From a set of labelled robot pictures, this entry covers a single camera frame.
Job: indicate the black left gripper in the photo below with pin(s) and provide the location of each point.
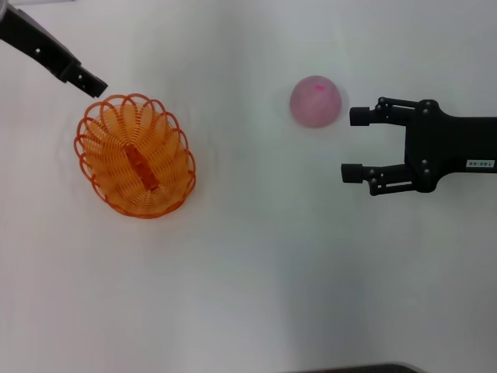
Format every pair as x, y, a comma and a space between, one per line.
35, 42

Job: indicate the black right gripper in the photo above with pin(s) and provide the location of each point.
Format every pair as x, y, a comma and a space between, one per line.
446, 143

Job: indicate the pink peach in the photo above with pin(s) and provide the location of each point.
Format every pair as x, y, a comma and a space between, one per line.
315, 102

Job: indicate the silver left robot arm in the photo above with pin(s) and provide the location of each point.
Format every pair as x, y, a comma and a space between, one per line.
1, 11

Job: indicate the dark rounded robot base edge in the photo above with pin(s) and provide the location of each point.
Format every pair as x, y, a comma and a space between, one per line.
361, 368

